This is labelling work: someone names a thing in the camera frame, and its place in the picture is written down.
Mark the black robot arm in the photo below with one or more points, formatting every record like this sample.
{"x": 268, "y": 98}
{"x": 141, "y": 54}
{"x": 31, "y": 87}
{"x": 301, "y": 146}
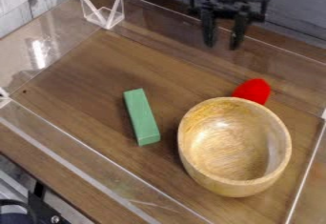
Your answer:
{"x": 244, "y": 12}

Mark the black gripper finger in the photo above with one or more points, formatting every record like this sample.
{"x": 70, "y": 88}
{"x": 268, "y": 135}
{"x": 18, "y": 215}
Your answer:
{"x": 209, "y": 27}
{"x": 238, "y": 31}

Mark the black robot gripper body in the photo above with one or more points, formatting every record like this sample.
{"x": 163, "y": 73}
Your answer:
{"x": 226, "y": 9}

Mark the clear acrylic corner bracket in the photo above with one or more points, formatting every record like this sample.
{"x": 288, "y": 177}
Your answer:
{"x": 105, "y": 17}

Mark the light wooden bowl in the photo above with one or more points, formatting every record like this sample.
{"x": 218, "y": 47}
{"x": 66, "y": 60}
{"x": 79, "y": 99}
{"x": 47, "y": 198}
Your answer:
{"x": 234, "y": 146}

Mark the red plush strawberry toy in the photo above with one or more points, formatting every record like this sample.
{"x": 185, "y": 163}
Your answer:
{"x": 254, "y": 90}

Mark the black clamp mount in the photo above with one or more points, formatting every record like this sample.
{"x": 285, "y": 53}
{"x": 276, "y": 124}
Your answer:
{"x": 26, "y": 208}

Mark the clear acrylic tray wall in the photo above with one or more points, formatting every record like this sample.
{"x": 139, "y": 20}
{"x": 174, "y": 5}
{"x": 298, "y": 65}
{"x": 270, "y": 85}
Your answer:
{"x": 66, "y": 129}

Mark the green rectangular block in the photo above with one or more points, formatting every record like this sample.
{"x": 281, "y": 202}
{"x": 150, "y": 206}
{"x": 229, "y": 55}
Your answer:
{"x": 142, "y": 118}

